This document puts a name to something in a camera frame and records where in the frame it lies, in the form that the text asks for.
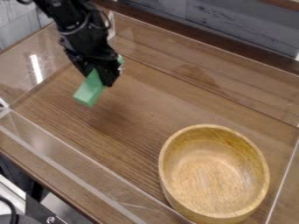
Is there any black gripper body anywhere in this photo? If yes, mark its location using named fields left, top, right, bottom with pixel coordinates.
left=58, top=27, right=118, bottom=64

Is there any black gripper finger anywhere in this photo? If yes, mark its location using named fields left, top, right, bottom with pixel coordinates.
left=95, top=62, right=120, bottom=88
left=74, top=58, right=95, bottom=77

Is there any green rectangular block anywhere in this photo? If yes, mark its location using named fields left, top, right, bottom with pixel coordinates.
left=74, top=54, right=124, bottom=108

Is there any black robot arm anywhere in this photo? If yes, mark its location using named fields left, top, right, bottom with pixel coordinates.
left=16, top=0, right=120, bottom=87

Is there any brown wooden bowl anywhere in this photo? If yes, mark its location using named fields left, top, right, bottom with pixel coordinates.
left=159, top=124, right=270, bottom=224

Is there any clear acrylic tray wall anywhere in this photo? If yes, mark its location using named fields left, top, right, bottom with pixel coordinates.
left=0, top=14, right=299, bottom=224

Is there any black cable bottom left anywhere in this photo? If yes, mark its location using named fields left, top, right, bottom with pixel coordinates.
left=0, top=195, right=19, bottom=224

